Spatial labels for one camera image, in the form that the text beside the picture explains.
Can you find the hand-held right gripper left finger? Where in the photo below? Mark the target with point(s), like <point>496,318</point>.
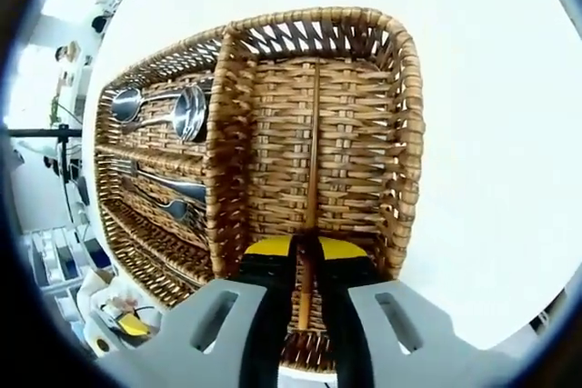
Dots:
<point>200,333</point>

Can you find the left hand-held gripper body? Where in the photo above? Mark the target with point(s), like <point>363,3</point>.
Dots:
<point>105,345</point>

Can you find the metal storage shelf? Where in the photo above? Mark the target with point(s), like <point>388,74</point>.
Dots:
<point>59,265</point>

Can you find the stainless steel fork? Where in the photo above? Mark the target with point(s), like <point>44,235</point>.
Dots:
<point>191,190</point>
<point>176,209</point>

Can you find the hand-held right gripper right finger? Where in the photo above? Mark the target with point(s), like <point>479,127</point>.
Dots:
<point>409,338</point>

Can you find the black stand pole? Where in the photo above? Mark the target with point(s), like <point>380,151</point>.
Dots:
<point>41,132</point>

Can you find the brown wooden chopstick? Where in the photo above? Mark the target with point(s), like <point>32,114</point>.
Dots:
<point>314,156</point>

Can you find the brown wicker storage tray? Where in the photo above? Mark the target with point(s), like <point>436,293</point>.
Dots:
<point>354,142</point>

